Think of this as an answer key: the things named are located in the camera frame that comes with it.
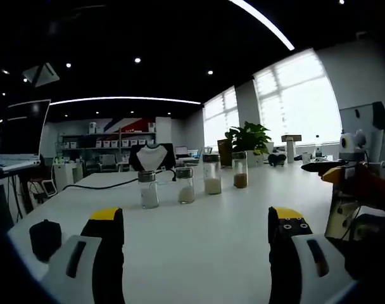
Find shelf with white boxes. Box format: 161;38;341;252
57;122;158;161

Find white low cabinet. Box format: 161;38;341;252
52;160;85;186

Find green potted plant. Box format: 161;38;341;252
225;121;273;167

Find short seasoning bottle cream grains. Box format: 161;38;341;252
175;167;197;205

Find brown upright box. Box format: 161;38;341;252
217;137;234;168

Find dark monitor screen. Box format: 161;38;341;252
0;99;51;156

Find small white tablet device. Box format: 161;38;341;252
41;180;58;196

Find short seasoning bottle white powder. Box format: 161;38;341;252
137;170;160;210

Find small black block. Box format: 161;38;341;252
28;218;61;263

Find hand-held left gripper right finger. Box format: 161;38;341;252
267;206;361;304

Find black hanging bag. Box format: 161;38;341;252
370;101;385;130

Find tall seasoning bottle brown powder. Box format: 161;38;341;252
231;151;249;189

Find white display bust stand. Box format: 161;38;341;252
136;144;169;174

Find black cable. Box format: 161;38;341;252
61;168;178;192

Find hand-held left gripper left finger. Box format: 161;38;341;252
42;207;125;304

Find white frame device with cable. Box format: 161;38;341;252
324;189;385;250

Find side desk with white top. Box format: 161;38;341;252
0;153;42;174

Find tall seasoning bottle white grains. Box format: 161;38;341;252
202;153;223;196

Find black rounded object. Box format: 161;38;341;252
267;152;287;168

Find white column stand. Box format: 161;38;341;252
285;141;296;164

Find whiteboard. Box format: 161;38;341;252
337;103;385;161

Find ceiling air conditioner unit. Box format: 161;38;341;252
22;62;60;89

